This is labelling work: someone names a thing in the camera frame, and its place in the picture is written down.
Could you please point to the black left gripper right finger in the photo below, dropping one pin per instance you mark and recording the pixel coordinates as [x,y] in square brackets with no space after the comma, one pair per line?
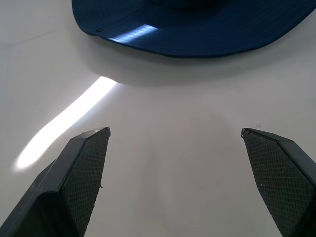
[281,177]

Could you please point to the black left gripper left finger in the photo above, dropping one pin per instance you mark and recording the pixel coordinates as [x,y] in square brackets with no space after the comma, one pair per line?
[74,177]

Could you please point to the blue bucket hat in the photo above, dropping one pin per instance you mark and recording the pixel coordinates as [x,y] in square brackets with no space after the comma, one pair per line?
[197,29]

